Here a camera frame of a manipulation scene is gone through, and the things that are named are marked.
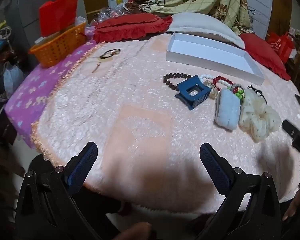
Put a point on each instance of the white cardboard box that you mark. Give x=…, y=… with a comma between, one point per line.
x=202, y=47

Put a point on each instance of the person's right hand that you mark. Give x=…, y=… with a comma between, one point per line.
x=293, y=205

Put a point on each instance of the white plastic bag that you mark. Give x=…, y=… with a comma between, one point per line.
x=81, y=20

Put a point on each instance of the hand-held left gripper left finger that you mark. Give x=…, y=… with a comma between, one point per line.
x=81, y=166

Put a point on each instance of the pink fluffy blanket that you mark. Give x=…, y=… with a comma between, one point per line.
x=115, y=92

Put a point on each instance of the red ruffled cushion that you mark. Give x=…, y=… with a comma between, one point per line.
x=125, y=28

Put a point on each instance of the white pillow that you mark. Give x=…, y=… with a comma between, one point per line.
x=202, y=22

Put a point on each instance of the small metal key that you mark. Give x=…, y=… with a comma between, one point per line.
x=96, y=67

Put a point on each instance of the orange plastic basket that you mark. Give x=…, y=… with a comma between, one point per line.
x=55, y=47

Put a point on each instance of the pale plastic bag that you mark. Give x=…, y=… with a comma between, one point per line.
x=13, y=80

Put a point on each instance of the clear plastic wrap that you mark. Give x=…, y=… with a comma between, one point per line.
x=107, y=15

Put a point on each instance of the red paper bag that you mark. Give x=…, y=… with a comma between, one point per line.
x=57, y=15

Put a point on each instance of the light blue scrunchie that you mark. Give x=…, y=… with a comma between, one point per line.
x=227, y=110

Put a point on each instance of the purple patterned blanket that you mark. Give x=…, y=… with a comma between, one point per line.
x=40, y=90

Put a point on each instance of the blue hair claw clip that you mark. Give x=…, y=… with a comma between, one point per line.
x=182, y=86

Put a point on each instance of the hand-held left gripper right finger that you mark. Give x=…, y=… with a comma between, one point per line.
x=215, y=168

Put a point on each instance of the cream dotted scrunchie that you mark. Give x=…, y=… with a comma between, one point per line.
x=257, y=120

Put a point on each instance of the red shopping bag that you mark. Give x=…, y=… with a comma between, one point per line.
x=280, y=45

